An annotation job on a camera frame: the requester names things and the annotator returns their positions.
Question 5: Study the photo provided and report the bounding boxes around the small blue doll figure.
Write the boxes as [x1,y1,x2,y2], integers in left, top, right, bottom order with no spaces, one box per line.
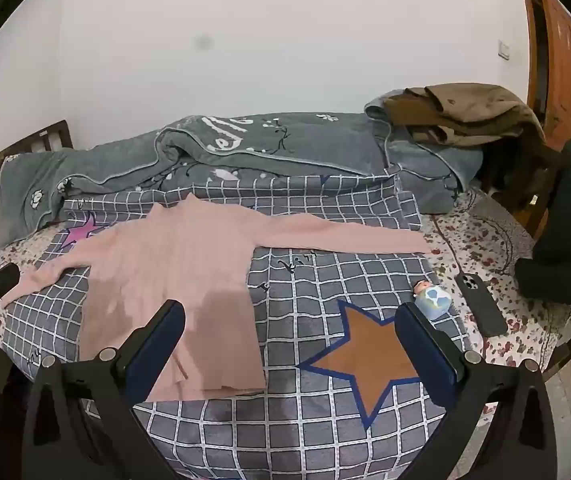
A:
[412,280,453,321]

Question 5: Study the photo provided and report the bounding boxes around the dark wooden headboard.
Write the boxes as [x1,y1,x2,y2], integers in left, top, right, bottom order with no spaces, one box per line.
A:
[0,120,75,257]

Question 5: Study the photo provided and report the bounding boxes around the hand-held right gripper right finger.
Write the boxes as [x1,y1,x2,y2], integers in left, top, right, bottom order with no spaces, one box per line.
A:
[394,302,566,480]

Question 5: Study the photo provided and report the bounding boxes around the brown jacket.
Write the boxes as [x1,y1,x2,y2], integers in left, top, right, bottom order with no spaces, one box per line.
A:
[383,84,546,149]

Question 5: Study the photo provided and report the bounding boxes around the pink knit sweater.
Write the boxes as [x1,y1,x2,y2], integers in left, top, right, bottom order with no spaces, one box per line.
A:
[0,192,433,403]

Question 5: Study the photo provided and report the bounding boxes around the black smartphone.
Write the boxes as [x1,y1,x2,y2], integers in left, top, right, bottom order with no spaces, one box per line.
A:
[454,271,509,339]

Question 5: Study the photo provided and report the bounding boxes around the grey checked star blanket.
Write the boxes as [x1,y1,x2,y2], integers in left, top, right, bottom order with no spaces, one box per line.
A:
[0,175,472,480]

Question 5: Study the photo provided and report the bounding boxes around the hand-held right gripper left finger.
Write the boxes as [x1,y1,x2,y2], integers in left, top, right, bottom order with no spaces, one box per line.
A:
[21,299,187,480]

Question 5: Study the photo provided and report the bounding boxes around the orange wooden door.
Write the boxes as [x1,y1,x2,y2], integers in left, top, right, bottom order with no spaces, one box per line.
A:
[515,0,571,144]

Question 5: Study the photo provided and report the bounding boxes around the grey floral quilt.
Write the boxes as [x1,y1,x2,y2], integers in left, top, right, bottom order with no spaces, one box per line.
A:
[0,97,486,249]

